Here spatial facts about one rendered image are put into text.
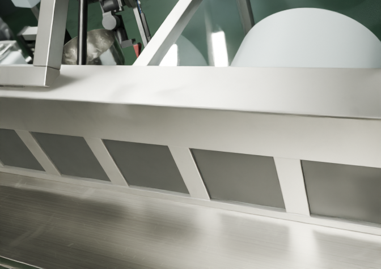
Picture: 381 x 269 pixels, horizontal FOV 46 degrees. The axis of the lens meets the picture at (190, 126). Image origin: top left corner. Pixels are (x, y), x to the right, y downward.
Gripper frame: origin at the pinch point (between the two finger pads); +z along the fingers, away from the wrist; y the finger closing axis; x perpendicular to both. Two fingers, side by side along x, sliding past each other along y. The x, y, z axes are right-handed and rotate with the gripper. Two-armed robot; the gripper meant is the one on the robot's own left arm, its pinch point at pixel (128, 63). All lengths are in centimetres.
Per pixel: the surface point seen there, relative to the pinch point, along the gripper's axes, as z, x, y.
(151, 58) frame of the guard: -3, -106, 34
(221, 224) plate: 23, -120, 41
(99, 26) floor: -35, 274, -95
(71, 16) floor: -56, 311, -135
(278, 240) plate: 25, -123, 48
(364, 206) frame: 21, -127, 60
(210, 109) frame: 4, -129, 44
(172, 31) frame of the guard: -7, -99, 37
